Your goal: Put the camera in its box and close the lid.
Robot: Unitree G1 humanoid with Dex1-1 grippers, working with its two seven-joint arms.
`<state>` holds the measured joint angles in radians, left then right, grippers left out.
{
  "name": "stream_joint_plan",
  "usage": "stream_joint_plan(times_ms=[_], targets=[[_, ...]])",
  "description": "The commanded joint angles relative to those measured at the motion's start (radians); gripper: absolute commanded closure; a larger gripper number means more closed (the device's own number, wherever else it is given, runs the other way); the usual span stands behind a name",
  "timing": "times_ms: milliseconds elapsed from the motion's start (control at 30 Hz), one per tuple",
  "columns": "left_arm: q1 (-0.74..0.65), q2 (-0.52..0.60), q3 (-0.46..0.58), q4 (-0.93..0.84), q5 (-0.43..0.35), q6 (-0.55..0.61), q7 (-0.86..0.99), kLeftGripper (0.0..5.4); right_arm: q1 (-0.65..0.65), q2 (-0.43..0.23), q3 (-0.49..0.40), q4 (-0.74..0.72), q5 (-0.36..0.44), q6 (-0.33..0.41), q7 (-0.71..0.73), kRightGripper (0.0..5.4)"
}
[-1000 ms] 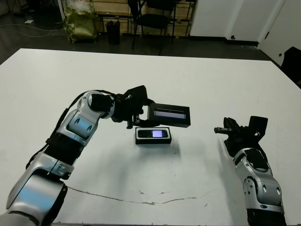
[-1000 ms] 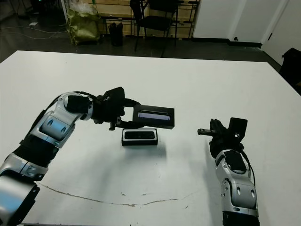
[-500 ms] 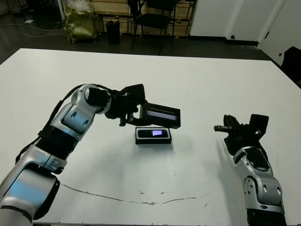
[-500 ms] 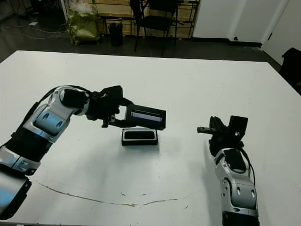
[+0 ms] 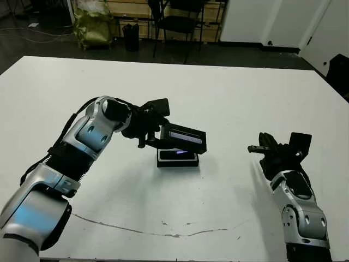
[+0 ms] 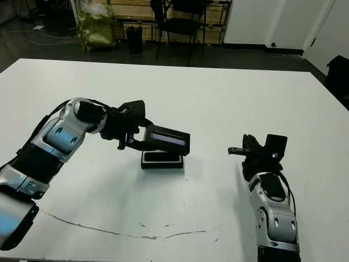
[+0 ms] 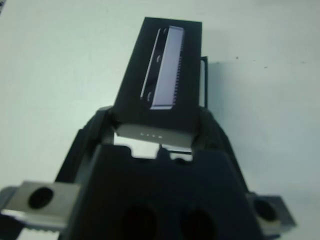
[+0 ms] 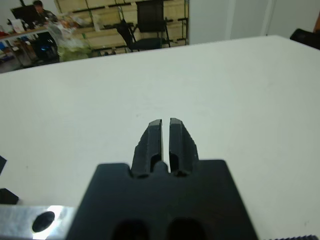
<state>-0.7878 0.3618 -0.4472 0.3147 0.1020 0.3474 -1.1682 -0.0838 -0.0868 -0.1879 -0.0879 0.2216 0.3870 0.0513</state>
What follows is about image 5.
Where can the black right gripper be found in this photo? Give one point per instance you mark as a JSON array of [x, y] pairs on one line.
[[280, 158]]

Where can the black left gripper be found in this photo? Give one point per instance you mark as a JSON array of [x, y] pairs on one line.
[[139, 125]]

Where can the black box lid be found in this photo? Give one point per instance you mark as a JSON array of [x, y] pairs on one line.
[[188, 139]]

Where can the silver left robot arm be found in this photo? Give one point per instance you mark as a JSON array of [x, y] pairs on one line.
[[54, 174]]

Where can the black box with white insert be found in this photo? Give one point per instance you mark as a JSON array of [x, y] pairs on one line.
[[177, 163]]

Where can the black padded chair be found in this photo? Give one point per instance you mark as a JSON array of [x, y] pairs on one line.
[[339, 76]]

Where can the small black bin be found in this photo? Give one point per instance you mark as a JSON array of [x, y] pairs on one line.
[[131, 39]]

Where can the black mesh office chair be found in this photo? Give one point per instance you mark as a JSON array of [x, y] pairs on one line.
[[177, 23]]

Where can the yellow-green sack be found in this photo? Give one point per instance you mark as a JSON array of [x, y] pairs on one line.
[[92, 31]]

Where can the black folding chair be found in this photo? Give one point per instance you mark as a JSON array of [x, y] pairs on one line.
[[153, 11]]

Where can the stacked wooden crates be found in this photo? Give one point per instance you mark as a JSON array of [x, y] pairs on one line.
[[128, 9]]

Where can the white door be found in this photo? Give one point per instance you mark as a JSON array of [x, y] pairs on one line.
[[332, 27]]

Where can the clear plastic bag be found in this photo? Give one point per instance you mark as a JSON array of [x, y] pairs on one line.
[[91, 6]]

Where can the white paper sheet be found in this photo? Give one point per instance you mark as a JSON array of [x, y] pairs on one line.
[[34, 24]]

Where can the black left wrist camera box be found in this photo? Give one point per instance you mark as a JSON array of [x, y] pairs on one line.
[[159, 107]]

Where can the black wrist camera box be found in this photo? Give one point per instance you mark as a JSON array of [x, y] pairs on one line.
[[300, 142], [159, 107]]

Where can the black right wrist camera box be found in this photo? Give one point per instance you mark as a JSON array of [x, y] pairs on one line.
[[300, 142]]

